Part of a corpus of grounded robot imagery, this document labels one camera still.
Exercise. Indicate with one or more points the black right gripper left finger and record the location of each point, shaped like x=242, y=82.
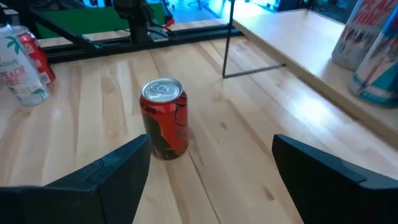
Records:
x=77, y=199

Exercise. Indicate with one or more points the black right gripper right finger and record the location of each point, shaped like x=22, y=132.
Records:
x=335, y=196

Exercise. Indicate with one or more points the red black Coca-Cola can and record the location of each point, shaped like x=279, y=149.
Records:
x=168, y=124

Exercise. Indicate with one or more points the blue slim beverage can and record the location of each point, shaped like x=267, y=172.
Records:
x=379, y=77

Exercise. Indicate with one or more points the white Celsius can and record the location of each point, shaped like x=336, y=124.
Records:
x=357, y=37
x=21, y=77

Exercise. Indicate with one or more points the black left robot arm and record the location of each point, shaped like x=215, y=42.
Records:
x=136, y=28

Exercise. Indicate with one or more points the wooden shelf black metal legs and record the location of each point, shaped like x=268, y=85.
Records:
x=304, y=40

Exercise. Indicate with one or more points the green floor mat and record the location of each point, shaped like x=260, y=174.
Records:
x=93, y=20

